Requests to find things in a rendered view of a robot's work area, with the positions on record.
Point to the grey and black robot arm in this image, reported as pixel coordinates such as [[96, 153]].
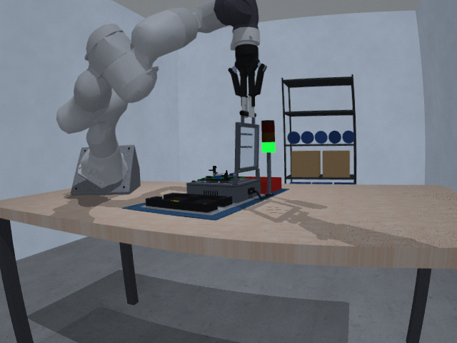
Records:
[[120, 72]]

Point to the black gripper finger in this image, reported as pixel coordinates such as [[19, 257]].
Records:
[[254, 89], [240, 90]]

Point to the red bin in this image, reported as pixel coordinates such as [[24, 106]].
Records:
[[275, 183]]

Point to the green circuit board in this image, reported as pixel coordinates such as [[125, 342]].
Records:
[[218, 176]]

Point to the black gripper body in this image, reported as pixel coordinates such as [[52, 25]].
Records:
[[247, 52]]

